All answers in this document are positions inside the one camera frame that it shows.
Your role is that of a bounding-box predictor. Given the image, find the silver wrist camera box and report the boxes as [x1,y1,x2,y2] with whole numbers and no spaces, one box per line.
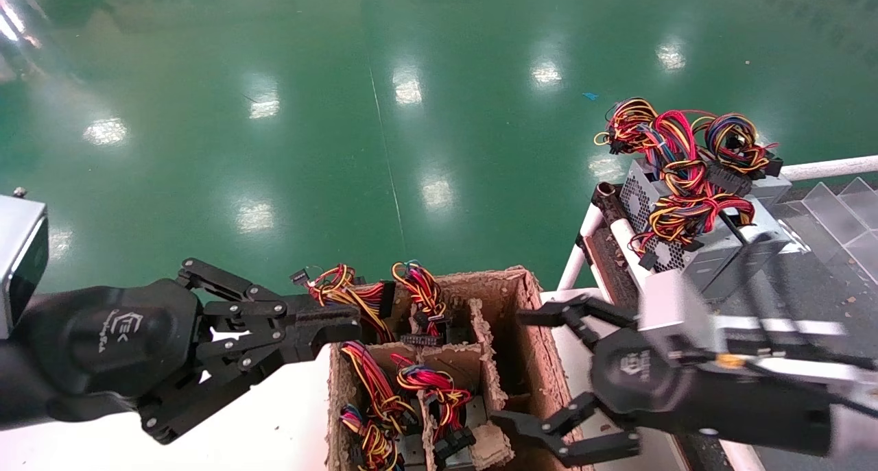
[637,268,729,366]
[0,186,50,339]

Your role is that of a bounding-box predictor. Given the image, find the brown cardboard divider box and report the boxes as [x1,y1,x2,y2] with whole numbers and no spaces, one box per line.
[327,265,595,471]

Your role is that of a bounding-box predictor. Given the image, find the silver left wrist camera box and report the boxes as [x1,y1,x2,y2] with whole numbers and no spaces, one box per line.
[0,186,50,339]

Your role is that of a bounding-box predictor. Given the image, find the power supply wires back middle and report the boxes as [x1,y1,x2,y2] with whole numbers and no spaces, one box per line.
[390,260,475,349]

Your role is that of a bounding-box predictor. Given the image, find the clear plastic divider tray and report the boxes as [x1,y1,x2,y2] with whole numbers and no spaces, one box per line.
[768,176,878,287]

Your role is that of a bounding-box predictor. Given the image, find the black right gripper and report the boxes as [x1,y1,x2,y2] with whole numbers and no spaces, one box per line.
[489,295,836,469]

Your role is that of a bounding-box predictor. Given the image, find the power supply wires back left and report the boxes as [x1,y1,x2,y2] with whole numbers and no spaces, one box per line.
[291,263,397,346]

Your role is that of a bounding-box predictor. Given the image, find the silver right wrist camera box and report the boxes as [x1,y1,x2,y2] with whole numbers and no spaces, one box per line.
[637,268,729,366]

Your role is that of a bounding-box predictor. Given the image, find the grey power supply with wires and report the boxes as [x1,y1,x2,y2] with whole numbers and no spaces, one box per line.
[686,112,795,304]
[594,97,757,309]
[702,112,794,208]
[339,405,407,471]
[390,363,482,469]

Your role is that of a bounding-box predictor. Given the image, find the power supply wires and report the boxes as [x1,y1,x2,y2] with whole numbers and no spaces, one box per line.
[291,263,397,346]
[340,340,422,432]
[390,260,475,349]

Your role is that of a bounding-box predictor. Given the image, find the black pipe connector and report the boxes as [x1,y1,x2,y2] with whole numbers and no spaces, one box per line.
[593,182,629,218]

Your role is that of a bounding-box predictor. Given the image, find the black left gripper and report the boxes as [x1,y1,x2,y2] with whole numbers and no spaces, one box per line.
[15,257,363,446]

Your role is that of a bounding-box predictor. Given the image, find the short white support pipe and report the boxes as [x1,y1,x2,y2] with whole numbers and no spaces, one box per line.
[558,204,605,292]

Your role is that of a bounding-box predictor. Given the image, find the power supply wires front left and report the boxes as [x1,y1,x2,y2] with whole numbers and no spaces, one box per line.
[340,340,422,432]

